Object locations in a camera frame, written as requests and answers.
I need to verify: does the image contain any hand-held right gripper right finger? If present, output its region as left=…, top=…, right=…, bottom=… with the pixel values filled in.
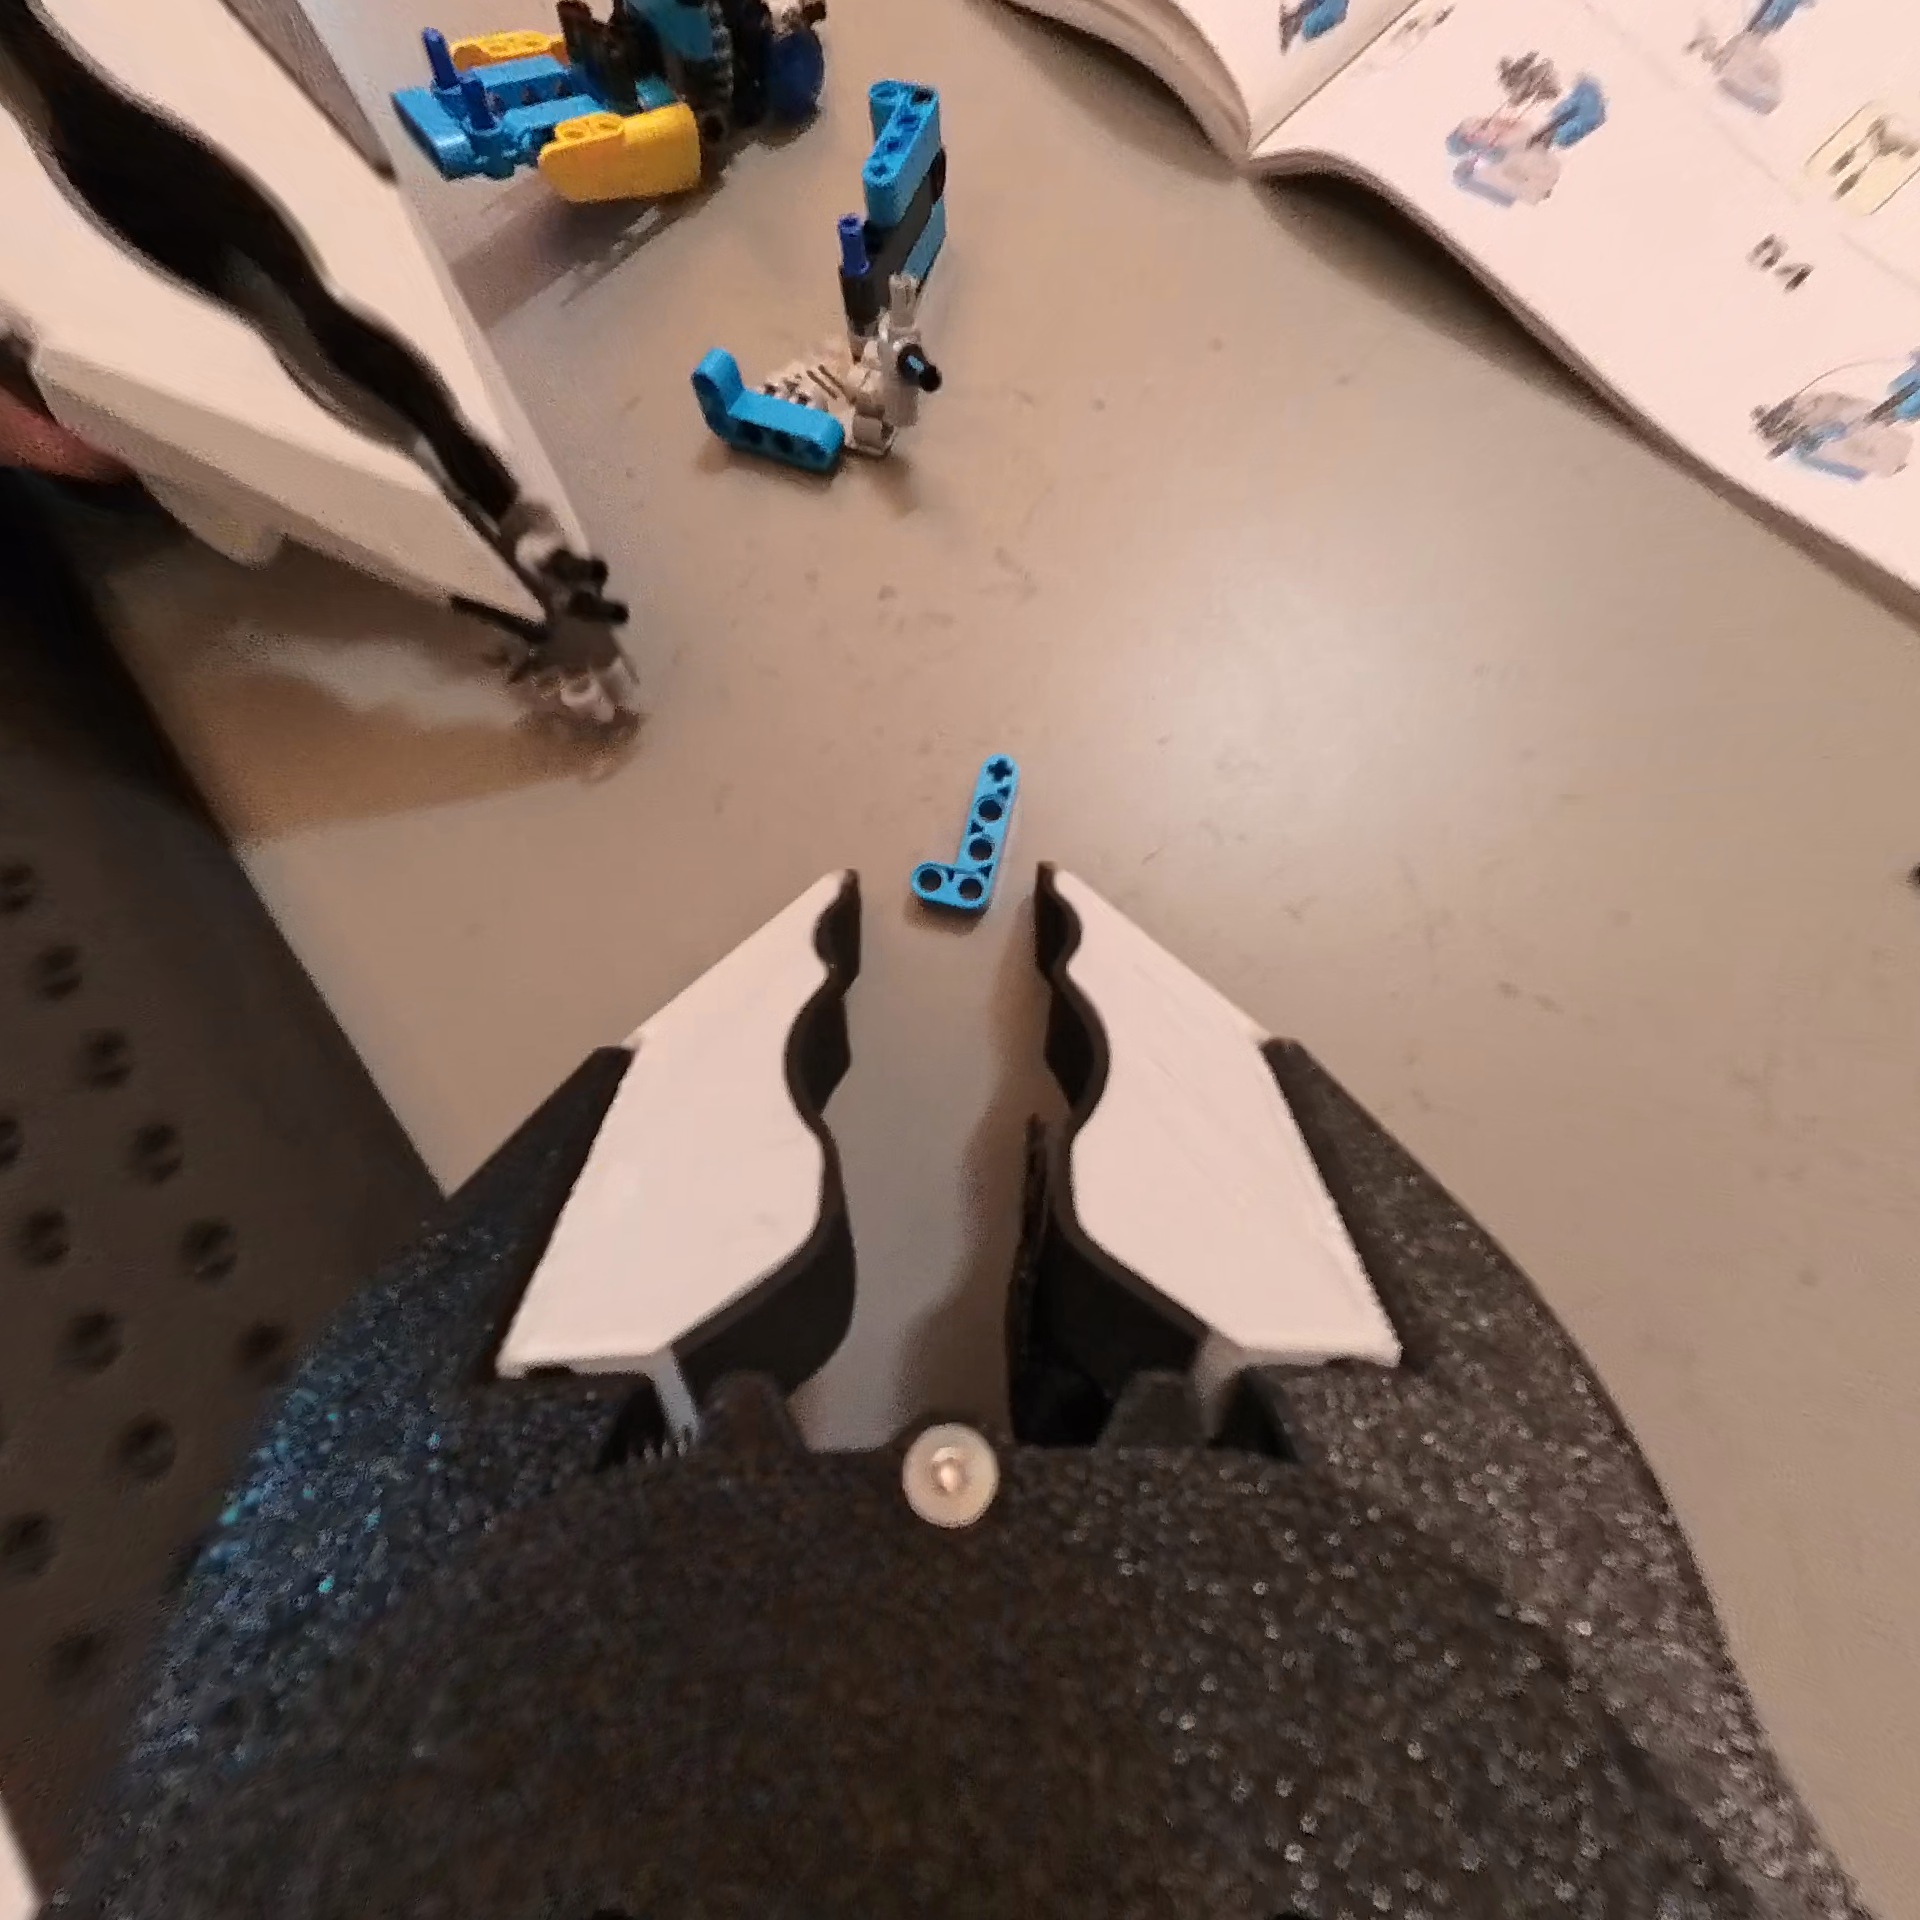
left=1013, top=863, right=1402, bottom=1445

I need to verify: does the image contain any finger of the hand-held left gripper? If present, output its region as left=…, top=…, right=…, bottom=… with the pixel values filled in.
left=37, top=0, right=597, bottom=600
left=0, top=102, right=553, bottom=620

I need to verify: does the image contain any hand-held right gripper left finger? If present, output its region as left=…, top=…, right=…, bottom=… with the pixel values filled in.
left=495, top=871, right=868, bottom=1408

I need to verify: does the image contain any blue grey brick assembly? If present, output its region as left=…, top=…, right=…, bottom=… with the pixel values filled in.
left=690, top=345, right=902, bottom=481

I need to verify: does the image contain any grey panel with connectors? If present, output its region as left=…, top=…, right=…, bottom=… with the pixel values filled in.
left=502, top=502, right=641, bottom=732

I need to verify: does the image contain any blue angled beam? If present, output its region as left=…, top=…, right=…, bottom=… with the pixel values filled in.
left=910, top=753, right=1023, bottom=915

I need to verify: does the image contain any blue beams black axle assembly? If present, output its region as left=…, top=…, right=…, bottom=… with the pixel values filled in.
left=832, top=80, right=950, bottom=339

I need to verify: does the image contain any grey desk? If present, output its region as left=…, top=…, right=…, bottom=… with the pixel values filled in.
left=105, top=0, right=1920, bottom=1907

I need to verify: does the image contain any blue yellow brick vehicle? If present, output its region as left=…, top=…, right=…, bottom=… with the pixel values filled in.
left=391, top=0, right=832, bottom=206

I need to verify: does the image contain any open instruction booklet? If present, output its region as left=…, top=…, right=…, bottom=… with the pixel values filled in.
left=1000, top=0, right=1920, bottom=624

